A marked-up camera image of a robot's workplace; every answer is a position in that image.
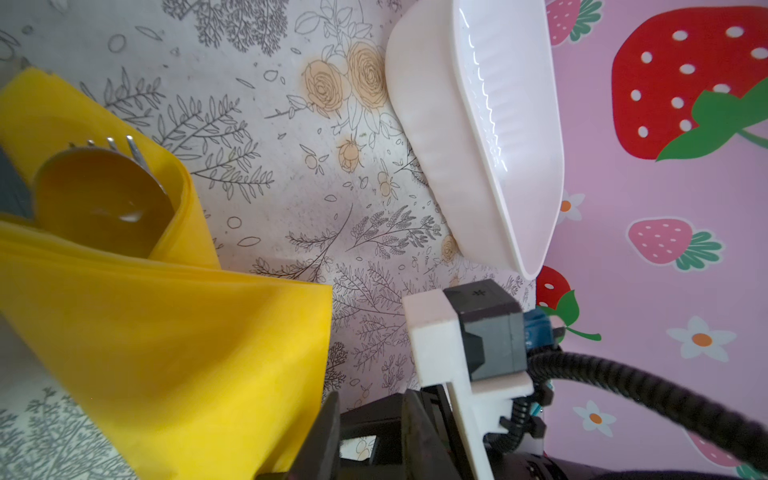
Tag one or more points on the yellow paper napkin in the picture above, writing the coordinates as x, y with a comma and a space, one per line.
189, 370

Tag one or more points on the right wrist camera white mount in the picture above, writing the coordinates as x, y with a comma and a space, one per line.
475, 339

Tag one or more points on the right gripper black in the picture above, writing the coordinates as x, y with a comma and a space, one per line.
370, 446

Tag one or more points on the silver fork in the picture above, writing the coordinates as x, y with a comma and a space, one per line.
134, 153

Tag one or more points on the white plastic tray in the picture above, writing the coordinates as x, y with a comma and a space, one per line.
473, 86

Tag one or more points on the silver spoon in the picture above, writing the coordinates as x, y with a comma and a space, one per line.
101, 199

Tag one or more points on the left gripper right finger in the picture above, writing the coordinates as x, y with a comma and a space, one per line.
424, 455

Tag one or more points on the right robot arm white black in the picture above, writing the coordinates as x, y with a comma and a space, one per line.
744, 439

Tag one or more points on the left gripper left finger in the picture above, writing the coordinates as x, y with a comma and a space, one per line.
319, 455

